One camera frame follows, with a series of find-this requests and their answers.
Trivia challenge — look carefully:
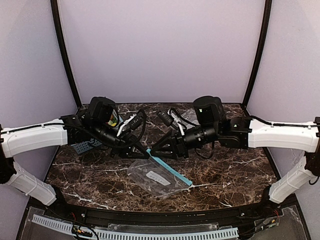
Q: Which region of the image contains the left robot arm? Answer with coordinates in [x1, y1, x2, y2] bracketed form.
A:
[0, 96, 150, 206]

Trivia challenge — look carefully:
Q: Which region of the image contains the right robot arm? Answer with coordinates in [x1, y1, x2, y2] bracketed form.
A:
[150, 95, 320, 207]

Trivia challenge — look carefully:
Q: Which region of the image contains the yellow toy food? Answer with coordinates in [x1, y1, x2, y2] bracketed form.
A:
[107, 109, 120, 128]

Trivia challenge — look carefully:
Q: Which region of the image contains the blue perforated plastic basket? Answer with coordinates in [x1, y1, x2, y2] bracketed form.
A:
[71, 107, 123, 156]

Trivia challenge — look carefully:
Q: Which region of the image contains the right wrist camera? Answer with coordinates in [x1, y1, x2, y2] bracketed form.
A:
[156, 110, 174, 127]

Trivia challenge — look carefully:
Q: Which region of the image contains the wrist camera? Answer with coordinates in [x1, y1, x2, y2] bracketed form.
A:
[156, 110, 174, 127]
[116, 109, 147, 138]

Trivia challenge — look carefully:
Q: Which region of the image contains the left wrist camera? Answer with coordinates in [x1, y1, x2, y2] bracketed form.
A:
[116, 109, 147, 138]

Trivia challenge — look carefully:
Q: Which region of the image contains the grey slotted cable duct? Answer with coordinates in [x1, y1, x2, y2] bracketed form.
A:
[31, 214, 239, 240]

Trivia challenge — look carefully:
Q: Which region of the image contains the black front table rail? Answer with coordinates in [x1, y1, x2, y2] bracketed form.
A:
[39, 203, 267, 226]

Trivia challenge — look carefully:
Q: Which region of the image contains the left black corner post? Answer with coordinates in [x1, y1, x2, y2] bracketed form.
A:
[50, 0, 82, 109]

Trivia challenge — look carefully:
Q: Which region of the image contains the black corner post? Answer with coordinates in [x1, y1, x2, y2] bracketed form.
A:
[50, 0, 82, 109]
[241, 0, 273, 109]

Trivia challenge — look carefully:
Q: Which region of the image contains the right black corner post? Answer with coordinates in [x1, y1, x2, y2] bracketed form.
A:
[241, 0, 273, 109]

